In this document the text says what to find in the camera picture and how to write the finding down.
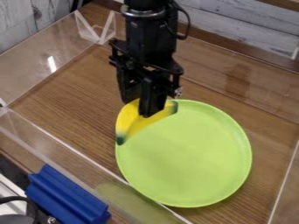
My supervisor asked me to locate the green round plate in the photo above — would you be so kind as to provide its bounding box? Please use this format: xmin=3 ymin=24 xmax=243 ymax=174
xmin=117 ymin=100 xmax=253 ymax=208

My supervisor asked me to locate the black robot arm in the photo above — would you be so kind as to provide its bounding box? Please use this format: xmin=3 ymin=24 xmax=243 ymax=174
xmin=109 ymin=0 xmax=186 ymax=117

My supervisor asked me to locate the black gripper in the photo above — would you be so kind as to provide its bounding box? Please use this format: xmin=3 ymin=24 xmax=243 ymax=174
xmin=110 ymin=12 xmax=183 ymax=117

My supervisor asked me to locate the clear acrylic corner bracket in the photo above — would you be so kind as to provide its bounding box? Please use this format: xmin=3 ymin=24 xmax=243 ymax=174
xmin=75 ymin=10 xmax=117 ymax=46

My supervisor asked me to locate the clear acrylic enclosure wall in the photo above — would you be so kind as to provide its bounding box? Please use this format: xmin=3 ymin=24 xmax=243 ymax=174
xmin=0 ymin=107 xmax=193 ymax=224

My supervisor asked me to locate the blue plastic clamp block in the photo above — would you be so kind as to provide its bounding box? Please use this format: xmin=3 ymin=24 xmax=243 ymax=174
xmin=26 ymin=164 xmax=111 ymax=224

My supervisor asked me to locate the yellow toy banana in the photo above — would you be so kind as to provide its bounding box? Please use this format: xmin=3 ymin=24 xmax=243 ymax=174
xmin=117 ymin=99 xmax=179 ymax=145

